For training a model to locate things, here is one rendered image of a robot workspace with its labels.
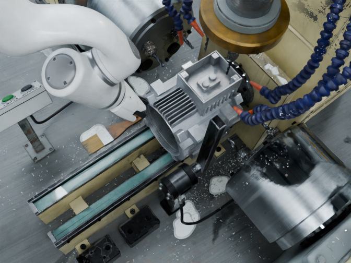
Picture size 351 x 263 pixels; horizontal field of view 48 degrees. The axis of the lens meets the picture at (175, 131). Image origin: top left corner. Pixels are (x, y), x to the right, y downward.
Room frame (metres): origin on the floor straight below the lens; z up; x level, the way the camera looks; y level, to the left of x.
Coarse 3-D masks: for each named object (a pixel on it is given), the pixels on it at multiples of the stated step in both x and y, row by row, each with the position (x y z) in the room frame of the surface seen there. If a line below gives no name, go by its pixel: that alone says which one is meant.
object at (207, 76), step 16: (192, 64) 0.55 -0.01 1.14; (208, 64) 0.58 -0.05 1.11; (224, 64) 0.58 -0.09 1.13; (192, 80) 0.53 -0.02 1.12; (208, 80) 0.53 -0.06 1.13; (224, 80) 0.54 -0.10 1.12; (240, 80) 0.53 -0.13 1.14; (192, 96) 0.48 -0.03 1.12; (208, 96) 0.49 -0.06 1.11; (224, 96) 0.50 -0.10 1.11
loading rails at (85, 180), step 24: (240, 120) 0.56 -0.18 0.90; (120, 144) 0.41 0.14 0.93; (144, 144) 0.43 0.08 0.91; (96, 168) 0.33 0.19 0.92; (120, 168) 0.37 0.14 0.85; (144, 168) 0.36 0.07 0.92; (168, 168) 0.36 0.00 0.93; (48, 192) 0.25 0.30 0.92; (72, 192) 0.26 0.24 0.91; (120, 192) 0.28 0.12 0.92; (144, 192) 0.31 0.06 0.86; (48, 216) 0.20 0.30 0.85; (96, 216) 0.20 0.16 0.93; (72, 240) 0.14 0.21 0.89
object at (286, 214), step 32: (288, 128) 0.42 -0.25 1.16; (256, 160) 0.34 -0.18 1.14; (288, 160) 0.34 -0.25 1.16; (320, 160) 0.35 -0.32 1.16; (256, 192) 0.28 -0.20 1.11; (288, 192) 0.28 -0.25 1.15; (320, 192) 0.28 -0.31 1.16; (256, 224) 0.23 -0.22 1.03; (288, 224) 0.22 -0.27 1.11; (320, 224) 0.22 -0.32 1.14
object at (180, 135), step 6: (144, 96) 0.48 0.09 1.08; (150, 96) 0.48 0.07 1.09; (234, 96) 0.52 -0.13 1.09; (240, 96) 0.52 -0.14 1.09; (150, 102) 0.47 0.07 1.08; (234, 102) 0.51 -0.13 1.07; (240, 102) 0.51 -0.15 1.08; (144, 120) 0.48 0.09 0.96; (174, 132) 0.40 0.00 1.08; (180, 132) 0.40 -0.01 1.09; (180, 138) 0.38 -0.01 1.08; (186, 138) 0.39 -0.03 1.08; (174, 156) 0.38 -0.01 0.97
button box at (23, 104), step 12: (36, 84) 0.47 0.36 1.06; (24, 96) 0.42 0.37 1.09; (36, 96) 0.43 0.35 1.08; (48, 96) 0.45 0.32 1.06; (0, 108) 0.38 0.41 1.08; (12, 108) 0.39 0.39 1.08; (24, 108) 0.40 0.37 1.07; (36, 108) 0.41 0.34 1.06; (0, 120) 0.36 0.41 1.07; (12, 120) 0.37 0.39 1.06; (0, 132) 0.34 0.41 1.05
